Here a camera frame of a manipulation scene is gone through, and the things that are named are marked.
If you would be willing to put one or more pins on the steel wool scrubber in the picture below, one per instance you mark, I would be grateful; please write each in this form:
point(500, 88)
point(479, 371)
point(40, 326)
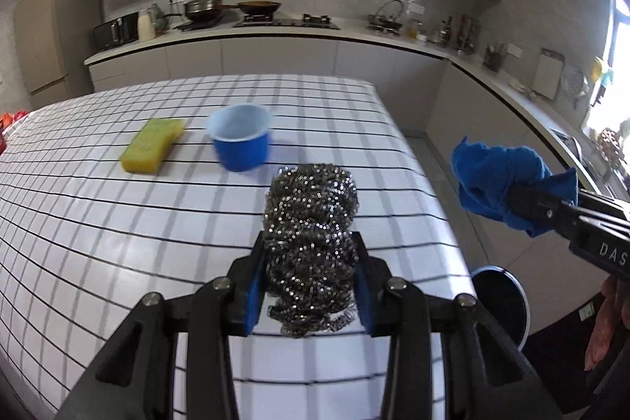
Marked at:
point(310, 253)

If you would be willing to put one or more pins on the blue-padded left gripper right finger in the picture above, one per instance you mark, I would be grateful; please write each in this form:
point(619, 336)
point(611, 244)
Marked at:
point(370, 287)

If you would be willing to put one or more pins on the black utensil holder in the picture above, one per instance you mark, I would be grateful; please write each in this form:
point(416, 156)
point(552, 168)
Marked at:
point(494, 57)

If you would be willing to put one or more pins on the yellow green sponge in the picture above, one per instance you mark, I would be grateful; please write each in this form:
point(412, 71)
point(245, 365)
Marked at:
point(150, 146)

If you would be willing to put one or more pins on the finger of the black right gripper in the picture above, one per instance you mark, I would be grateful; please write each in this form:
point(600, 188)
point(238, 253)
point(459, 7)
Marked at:
point(538, 206)

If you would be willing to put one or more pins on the black round trash bin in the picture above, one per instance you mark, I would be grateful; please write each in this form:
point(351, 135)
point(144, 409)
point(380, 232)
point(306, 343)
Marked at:
point(503, 296)

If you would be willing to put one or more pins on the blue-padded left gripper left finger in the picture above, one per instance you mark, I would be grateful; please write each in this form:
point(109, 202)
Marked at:
point(248, 276)

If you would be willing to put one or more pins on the person's right hand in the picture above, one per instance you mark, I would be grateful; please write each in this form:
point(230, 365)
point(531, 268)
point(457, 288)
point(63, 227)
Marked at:
point(615, 309)

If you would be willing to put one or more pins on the beige refrigerator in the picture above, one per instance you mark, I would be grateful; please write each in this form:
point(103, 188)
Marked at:
point(53, 39)

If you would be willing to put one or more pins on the hanging steel strainer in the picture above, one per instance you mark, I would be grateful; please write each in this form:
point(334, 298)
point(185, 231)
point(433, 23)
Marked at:
point(574, 83)

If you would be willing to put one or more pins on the blue cloth rag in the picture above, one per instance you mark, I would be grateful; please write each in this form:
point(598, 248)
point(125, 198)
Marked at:
point(485, 176)

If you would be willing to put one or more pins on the black frying wok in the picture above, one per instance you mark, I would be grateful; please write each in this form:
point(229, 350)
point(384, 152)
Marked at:
point(255, 8)

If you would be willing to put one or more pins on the black gas stove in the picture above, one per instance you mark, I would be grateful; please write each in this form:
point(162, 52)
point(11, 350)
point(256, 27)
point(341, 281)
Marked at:
point(257, 21)

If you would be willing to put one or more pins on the white cutting board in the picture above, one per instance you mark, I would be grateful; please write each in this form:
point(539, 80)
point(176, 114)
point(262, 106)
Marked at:
point(548, 73)

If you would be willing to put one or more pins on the red electric hotpot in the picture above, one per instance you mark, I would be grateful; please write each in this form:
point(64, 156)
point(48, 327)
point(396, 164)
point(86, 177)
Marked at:
point(7, 121)

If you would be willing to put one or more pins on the lidded steel cooking pot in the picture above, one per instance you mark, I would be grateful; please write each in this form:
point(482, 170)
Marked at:
point(203, 11)

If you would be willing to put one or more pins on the black microwave oven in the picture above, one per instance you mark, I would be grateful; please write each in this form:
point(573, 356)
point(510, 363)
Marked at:
point(117, 32)

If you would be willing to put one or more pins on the white ceramic jar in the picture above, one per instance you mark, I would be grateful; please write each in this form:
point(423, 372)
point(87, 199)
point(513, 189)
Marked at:
point(146, 26)

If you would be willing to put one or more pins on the small blue plastic cup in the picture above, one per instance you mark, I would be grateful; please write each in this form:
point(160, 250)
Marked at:
point(240, 134)

